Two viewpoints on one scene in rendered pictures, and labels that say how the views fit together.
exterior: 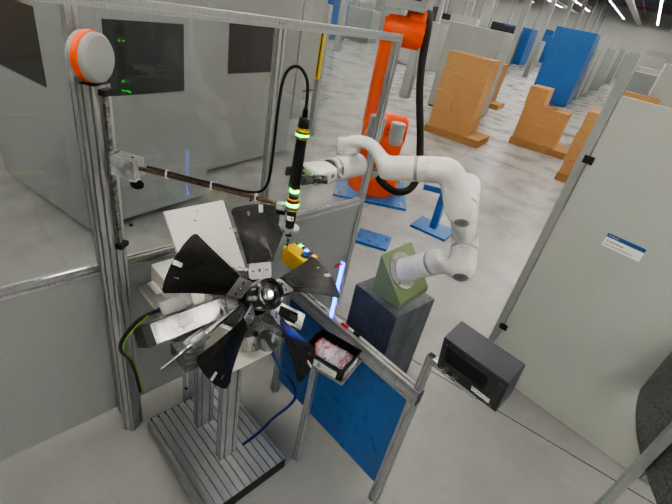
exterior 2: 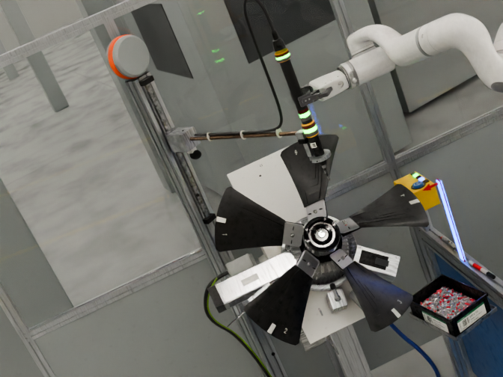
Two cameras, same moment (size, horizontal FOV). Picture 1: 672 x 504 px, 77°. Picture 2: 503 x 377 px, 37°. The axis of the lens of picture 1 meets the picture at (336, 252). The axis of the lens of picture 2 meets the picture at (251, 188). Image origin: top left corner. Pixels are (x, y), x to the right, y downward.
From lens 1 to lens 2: 1.25 m
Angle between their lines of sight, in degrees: 40
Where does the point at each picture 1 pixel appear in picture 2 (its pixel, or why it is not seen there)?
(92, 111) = (141, 101)
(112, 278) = (212, 255)
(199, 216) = (264, 170)
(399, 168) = (404, 48)
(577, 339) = not seen: outside the picture
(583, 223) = not seen: outside the picture
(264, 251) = (315, 189)
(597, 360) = not seen: outside the picture
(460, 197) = (481, 56)
